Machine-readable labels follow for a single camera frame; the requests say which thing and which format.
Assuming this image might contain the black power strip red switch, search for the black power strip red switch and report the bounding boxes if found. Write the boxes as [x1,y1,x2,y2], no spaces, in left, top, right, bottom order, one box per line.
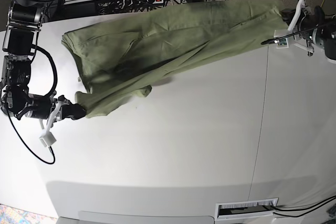
[124,0,165,6]

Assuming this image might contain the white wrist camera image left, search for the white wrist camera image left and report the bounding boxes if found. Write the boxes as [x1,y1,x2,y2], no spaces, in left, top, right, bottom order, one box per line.
[39,132,56,147]

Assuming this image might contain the green T-shirt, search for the green T-shirt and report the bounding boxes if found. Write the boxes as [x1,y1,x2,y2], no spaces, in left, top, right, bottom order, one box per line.
[61,0,286,118]

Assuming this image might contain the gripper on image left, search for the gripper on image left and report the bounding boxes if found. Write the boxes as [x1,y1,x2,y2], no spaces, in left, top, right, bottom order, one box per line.
[25,94,86,136]

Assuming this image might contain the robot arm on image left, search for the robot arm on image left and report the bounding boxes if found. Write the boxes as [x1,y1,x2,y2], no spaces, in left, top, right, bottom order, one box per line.
[1,0,86,124]

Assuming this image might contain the black camera cable image right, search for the black camera cable image right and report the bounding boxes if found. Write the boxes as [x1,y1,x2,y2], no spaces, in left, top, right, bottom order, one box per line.
[260,19,335,45]

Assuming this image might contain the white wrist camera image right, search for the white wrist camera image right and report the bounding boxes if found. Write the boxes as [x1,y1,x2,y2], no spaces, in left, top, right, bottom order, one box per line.
[274,29,289,49]

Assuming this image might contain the white cable grommet tray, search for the white cable grommet tray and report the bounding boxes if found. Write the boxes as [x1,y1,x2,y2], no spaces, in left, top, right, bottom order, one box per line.
[215,198,279,221]

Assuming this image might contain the black camera cable image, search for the black camera cable image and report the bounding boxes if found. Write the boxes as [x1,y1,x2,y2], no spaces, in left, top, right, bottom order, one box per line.
[8,46,58,165]
[260,19,335,45]

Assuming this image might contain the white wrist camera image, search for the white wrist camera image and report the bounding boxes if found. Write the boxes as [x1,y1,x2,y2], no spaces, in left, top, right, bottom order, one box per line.
[274,29,289,49]
[39,132,56,147]

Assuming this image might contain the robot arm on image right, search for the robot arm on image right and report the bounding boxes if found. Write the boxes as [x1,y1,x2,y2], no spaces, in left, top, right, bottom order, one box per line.
[272,0,335,63]

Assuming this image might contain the black cables at table edge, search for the black cables at table edge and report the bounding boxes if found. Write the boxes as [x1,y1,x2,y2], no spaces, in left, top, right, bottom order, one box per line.
[272,197,336,218]

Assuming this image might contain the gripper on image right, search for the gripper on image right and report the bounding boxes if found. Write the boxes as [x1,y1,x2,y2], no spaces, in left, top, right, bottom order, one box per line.
[280,0,318,57]

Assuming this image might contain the black camera cable image left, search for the black camera cable image left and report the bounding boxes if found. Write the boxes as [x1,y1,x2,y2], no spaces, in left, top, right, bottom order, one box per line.
[8,46,58,165]

